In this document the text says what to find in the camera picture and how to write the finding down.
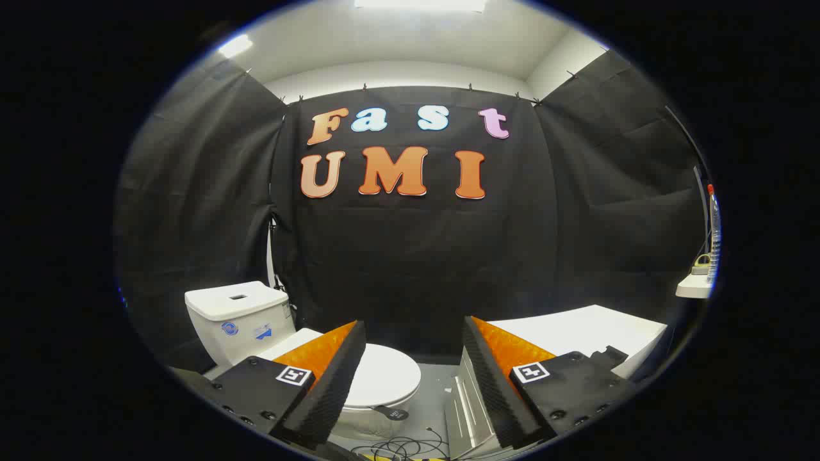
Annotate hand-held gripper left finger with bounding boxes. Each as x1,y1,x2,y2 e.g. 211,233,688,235
168,320,367,450

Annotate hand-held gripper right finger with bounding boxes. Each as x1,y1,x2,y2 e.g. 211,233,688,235
461,315,640,450

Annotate white toilet lid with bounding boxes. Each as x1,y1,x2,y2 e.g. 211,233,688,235
256,328,422,410

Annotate white toilet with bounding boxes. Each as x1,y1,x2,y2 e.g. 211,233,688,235
184,280,423,442

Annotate white drawer cabinet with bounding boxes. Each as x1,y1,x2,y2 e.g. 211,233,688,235
445,305,668,460

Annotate black backdrop cloth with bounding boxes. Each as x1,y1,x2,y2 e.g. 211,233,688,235
114,50,709,375

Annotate ceiling light panel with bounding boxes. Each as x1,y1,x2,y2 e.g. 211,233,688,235
354,0,488,12
218,34,254,58

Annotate tangle of black cables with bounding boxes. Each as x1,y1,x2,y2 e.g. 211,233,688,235
349,428,450,461

